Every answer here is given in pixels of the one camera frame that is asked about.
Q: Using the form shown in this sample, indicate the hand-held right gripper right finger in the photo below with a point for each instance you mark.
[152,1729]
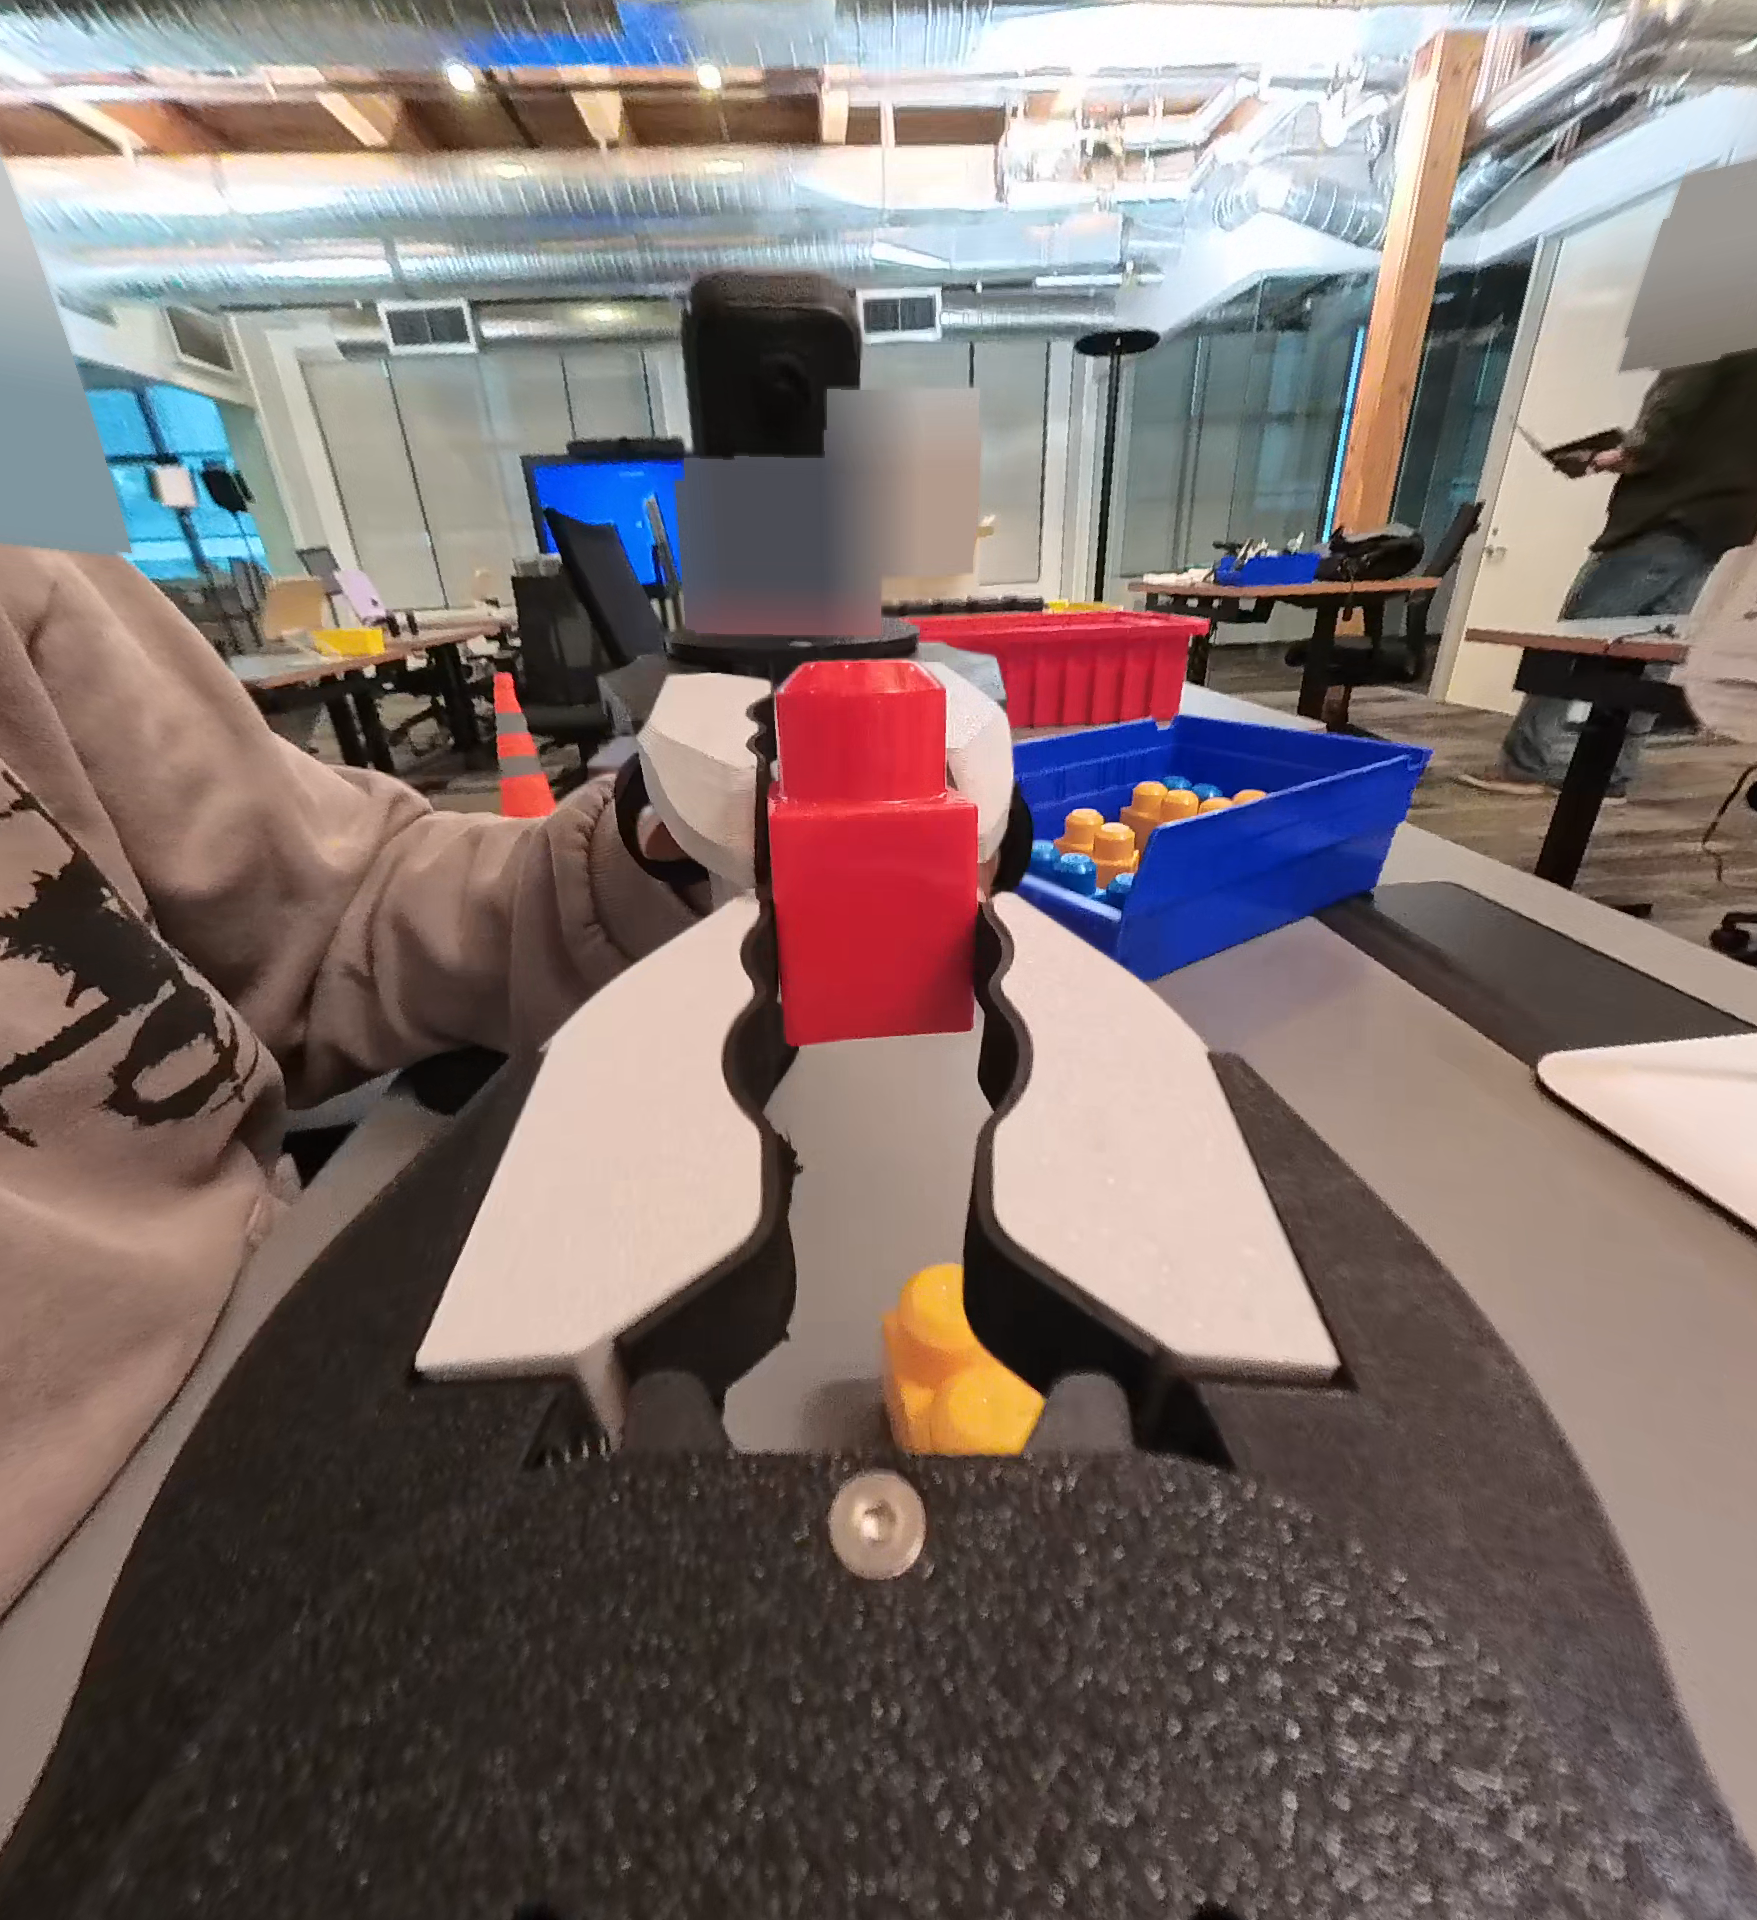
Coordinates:
[1161,1184]

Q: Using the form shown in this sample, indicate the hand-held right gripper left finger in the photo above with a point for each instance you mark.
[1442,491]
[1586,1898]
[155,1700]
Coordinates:
[593,1171]

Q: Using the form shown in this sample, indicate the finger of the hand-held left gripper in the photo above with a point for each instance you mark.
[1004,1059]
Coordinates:
[990,752]
[707,765]

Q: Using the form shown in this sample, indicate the red one-stud toy block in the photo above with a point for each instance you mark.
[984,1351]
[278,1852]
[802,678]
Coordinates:
[869,901]

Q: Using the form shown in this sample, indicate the yellow two-stud toy block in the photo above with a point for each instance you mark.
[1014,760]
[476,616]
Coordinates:
[938,1381]

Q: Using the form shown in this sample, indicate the blue plastic bin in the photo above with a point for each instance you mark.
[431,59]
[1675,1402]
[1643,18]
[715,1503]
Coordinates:
[1266,570]
[1266,901]

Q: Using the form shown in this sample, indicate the pile of loose blocks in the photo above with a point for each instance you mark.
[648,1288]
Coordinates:
[1104,839]

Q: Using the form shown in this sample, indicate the red plastic bin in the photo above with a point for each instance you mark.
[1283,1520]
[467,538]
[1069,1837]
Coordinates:
[1087,677]

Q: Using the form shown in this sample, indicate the orange traffic cone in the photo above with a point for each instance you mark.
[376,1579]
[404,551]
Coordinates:
[522,765]

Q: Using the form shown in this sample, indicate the blue-screen monitor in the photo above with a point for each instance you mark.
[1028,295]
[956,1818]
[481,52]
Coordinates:
[593,511]

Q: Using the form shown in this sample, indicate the wooden-top desk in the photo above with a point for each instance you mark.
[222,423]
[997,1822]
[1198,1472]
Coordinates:
[1266,589]
[1568,643]
[413,638]

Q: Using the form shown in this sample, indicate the yellow plastic bin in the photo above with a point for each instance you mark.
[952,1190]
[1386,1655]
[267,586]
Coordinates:
[349,640]

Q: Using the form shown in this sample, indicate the black bag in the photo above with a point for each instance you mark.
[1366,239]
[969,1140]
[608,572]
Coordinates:
[1371,555]

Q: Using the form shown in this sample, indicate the white document stand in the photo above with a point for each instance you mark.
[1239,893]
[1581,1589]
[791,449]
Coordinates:
[1689,1140]

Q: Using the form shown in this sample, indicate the wooden support post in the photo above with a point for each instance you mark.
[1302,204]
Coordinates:
[1402,301]

